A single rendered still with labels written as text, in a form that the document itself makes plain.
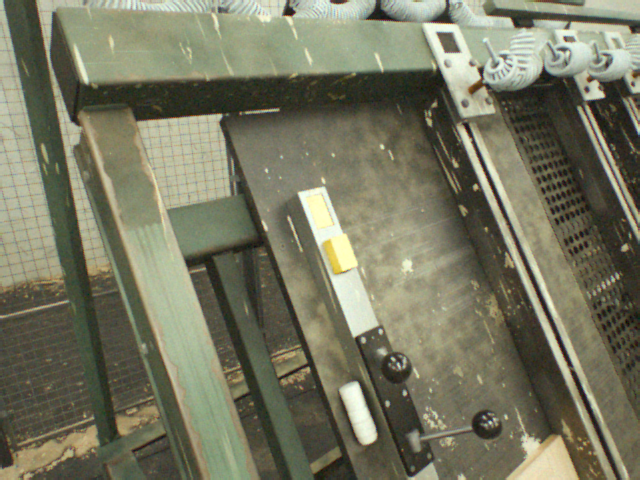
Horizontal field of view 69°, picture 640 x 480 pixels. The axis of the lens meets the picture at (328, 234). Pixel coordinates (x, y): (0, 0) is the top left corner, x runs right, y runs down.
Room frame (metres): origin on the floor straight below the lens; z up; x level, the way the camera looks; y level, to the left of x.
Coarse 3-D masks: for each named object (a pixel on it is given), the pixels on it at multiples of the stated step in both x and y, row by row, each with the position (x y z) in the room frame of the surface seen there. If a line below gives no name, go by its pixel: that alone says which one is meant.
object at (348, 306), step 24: (312, 192) 0.67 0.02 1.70; (312, 216) 0.64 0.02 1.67; (312, 240) 0.63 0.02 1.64; (312, 264) 0.63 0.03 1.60; (336, 288) 0.59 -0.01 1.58; (360, 288) 0.61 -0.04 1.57; (336, 312) 0.59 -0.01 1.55; (360, 312) 0.59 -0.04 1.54; (360, 360) 0.55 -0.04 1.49; (360, 384) 0.55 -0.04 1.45; (384, 432) 0.51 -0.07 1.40; (384, 456) 0.51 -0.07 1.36
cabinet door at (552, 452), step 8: (552, 440) 0.66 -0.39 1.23; (560, 440) 0.66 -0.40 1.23; (544, 448) 0.64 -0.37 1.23; (552, 448) 0.64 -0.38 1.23; (560, 448) 0.65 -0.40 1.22; (536, 456) 0.62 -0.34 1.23; (544, 456) 0.63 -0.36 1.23; (552, 456) 0.63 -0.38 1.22; (560, 456) 0.64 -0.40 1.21; (568, 456) 0.65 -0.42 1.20; (528, 464) 0.61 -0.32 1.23; (536, 464) 0.61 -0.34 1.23; (544, 464) 0.62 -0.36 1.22; (552, 464) 0.62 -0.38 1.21; (560, 464) 0.63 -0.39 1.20; (568, 464) 0.64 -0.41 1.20; (512, 472) 0.60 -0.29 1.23; (520, 472) 0.59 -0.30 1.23; (528, 472) 0.59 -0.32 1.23; (536, 472) 0.60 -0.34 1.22; (544, 472) 0.61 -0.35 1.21; (552, 472) 0.61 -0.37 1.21; (560, 472) 0.62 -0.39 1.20; (568, 472) 0.63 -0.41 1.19
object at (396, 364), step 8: (376, 352) 0.55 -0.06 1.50; (384, 352) 0.55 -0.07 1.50; (392, 352) 0.47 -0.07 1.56; (400, 352) 0.47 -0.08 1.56; (376, 360) 0.55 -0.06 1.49; (384, 360) 0.46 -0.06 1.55; (392, 360) 0.45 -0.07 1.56; (400, 360) 0.45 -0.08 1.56; (408, 360) 0.46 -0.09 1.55; (384, 368) 0.45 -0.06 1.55; (392, 368) 0.45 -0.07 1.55; (400, 368) 0.45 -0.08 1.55; (408, 368) 0.45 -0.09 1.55; (384, 376) 0.45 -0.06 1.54; (392, 376) 0.45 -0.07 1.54; (400, 376) 0.44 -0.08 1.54; (408, 376) 0.45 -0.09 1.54
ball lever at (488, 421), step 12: (480, 420) 0.47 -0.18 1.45; (492, 420) 0.47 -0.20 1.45; (408, 432) 0.51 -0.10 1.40; (432, 432) 0.50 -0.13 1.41; (444, 432) 0.49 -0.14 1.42; (456, 432) 0.48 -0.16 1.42; (468, 432) 0.48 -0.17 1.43; (480, 432) 0.46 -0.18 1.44; (492, 432) 0.46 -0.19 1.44; (408, 444) 0.50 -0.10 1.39; (420, 444) 0.50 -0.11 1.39
